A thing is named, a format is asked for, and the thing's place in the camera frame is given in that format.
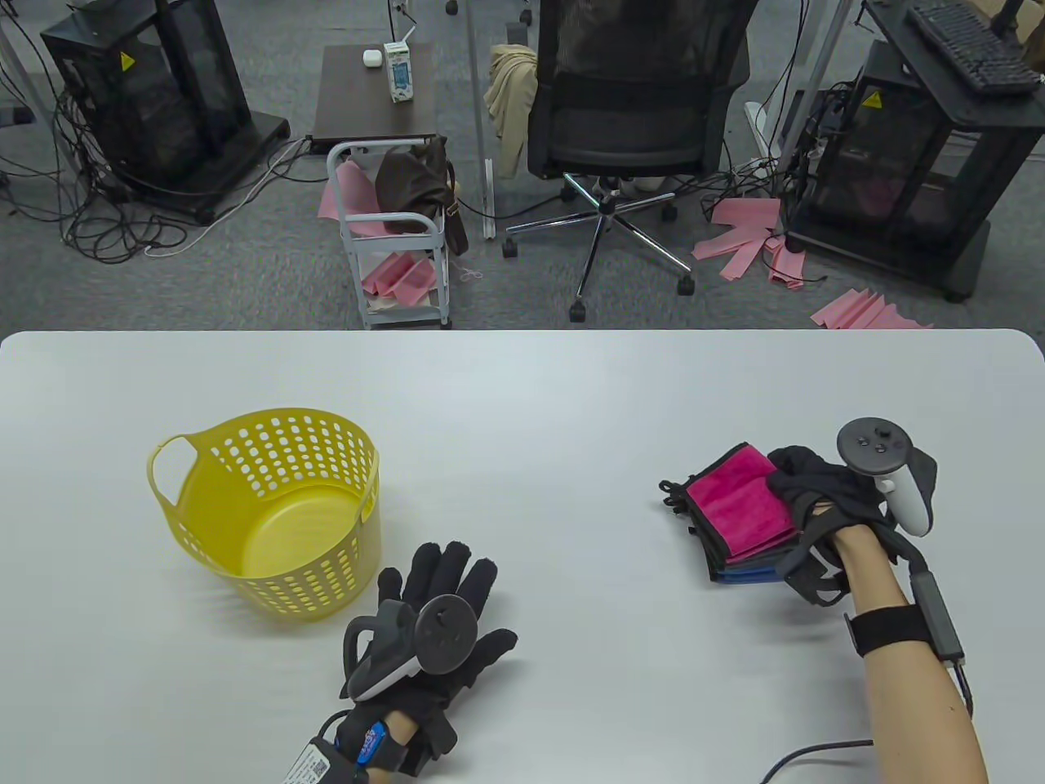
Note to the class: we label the black computer keyboard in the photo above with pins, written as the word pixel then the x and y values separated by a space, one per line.
pixel 971 49

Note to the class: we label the brown leather bag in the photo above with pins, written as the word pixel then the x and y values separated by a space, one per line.
pixel 412 184

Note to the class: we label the grey metal post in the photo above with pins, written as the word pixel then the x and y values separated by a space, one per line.
pixel 489 204

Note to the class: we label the grey VR controller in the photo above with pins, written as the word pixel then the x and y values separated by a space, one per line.
pixel 878 445
pixel 445 633

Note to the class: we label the dark brown low table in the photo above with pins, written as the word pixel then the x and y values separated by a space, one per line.
pixel 351 98

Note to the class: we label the black mesh office chair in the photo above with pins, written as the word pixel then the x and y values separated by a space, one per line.
pixel 620 122

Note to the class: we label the person's right forearm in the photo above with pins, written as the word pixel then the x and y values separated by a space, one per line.
pixel 906 678

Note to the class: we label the person's left hand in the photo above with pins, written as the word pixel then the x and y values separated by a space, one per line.
pixel 449 572

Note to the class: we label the white metal trolley cart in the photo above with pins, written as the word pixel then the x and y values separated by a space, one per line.
pixel 408 318

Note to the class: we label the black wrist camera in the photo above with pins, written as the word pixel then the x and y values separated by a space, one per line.
pixel 816 572
pixel 433 739

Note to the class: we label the black mesh equipment cabinet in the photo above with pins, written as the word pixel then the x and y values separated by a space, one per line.
pixel 980 122
pixel 139 98

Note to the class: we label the white drink carton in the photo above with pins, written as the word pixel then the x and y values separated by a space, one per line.
pixel 399 77

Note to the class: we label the black wrist sensor box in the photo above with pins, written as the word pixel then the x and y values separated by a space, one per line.
pixel 898 629
pixel 314 768

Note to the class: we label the black wrist smart band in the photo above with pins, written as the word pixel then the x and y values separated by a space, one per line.
pixel 371 741

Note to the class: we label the pink paper sheet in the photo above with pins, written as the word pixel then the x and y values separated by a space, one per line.
pixel 731 253
pixel 351 192
pixel 747 214
pixel 788 265
pixel 865 312
pixel 400 276

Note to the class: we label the person's left forearm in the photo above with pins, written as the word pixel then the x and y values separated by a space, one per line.
pixel 400 723

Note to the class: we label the white desk leg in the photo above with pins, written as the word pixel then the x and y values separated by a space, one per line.
pixel 826 49

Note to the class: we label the yellow perforated plastic basket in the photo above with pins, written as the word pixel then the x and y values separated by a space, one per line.
pixel 286 531

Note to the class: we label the pink hand towel black trim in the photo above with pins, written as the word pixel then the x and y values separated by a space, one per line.
pixel 743 502

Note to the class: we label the white earbuds case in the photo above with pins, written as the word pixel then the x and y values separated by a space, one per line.
pixel 372 58

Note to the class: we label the person's right hand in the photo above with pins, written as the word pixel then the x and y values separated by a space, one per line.
pixel 824 482

